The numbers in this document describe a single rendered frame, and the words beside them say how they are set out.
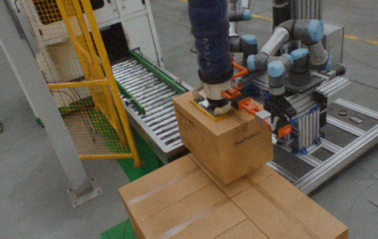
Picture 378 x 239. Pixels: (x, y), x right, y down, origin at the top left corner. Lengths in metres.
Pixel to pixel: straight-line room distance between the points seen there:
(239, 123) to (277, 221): 0.63
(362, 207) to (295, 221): 0.97
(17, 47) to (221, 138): 1.67
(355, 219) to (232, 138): 1.31
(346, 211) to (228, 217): 1.12
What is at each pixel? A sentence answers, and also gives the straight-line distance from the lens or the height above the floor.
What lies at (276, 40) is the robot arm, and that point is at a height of 1.54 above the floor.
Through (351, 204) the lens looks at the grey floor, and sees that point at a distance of 3.17.
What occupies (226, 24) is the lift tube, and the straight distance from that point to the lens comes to 2.08.
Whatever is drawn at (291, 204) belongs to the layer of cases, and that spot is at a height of 0.54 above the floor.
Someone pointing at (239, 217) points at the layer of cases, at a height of 0.54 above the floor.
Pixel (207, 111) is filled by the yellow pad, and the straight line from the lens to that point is 2.26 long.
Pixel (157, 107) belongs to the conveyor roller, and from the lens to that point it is 3.59.
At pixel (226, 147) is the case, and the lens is 2.15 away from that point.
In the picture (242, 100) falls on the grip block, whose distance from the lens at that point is 2.07.
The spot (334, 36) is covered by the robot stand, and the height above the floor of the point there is 1.19.
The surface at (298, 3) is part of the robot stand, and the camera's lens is 2.60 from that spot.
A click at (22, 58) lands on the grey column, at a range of 2.95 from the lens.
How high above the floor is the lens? 2.30
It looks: 32 degrees down
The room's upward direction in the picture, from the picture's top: 12 degrees counter-clockwise
